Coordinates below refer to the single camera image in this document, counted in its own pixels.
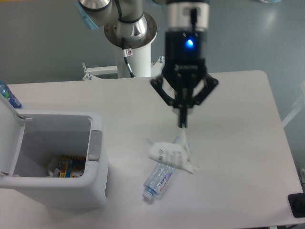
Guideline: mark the black device at edge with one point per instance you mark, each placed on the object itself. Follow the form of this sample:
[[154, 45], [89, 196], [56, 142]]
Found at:
[[297, 204]]

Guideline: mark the blue labelled bottle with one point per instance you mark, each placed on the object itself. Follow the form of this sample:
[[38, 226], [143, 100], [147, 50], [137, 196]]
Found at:
[[9, 96]]

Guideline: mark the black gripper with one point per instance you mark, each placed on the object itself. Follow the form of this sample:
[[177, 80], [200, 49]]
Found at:
[[185, 67]]

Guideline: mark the white plastic trash can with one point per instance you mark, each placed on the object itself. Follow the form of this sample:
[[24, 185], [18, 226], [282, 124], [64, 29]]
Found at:
[[29, 139]]

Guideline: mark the colourful trash in can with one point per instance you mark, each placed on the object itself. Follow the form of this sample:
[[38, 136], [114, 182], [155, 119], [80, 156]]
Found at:
[[66, 166]]

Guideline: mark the clear crushed plastic bottle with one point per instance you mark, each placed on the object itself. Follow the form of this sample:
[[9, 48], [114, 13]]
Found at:
[[158, 179]]

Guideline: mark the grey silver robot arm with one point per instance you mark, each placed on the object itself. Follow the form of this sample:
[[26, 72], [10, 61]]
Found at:
[[189, 15]]

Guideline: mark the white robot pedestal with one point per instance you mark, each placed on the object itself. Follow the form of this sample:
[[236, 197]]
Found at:
[[132, 49]]

